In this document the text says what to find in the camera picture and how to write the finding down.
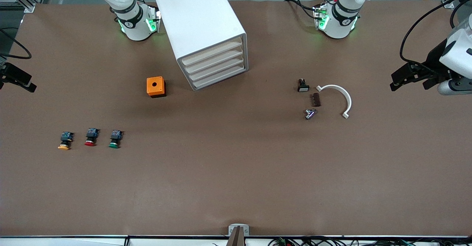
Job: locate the brown table mat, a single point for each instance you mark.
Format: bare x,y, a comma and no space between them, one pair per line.
236,165

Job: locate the dark brown terminal block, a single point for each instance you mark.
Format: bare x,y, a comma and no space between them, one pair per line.
316,100

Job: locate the black switch with white face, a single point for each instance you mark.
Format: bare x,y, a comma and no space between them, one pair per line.
303,87

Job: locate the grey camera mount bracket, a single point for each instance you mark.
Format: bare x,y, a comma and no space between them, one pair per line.
238,235

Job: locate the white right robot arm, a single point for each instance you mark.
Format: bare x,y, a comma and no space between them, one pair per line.
132,24

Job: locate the white curved plastic bracket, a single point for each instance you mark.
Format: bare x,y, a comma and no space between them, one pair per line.
344,94

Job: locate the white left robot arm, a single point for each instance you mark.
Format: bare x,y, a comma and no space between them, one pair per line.
339,24

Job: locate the red push button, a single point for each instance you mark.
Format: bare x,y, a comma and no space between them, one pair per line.
91,135

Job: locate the orange button box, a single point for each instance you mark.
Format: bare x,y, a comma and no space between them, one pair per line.
155,86

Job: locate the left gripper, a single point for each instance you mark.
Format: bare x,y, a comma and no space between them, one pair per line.
434,61

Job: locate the green push button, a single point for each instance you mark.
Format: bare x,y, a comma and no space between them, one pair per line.
115,137

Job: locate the silver key switch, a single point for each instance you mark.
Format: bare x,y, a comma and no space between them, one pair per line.
309,114

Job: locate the yellow push button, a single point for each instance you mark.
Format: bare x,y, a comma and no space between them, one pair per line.
65,139

